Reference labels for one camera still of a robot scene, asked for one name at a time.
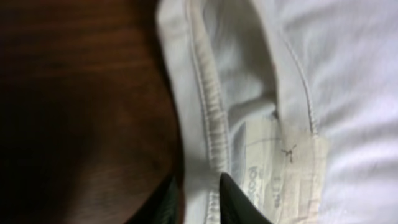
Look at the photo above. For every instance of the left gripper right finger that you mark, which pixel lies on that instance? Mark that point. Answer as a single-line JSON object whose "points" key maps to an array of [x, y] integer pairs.
{"points": [[235, 207]]}

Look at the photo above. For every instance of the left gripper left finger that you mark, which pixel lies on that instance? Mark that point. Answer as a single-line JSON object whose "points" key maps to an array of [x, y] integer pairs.
{"points": [[161, 207]]}

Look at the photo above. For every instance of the white robot print t-shirt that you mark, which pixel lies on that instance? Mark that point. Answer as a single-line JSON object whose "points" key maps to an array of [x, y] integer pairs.
{"points": [[295, 99]]}

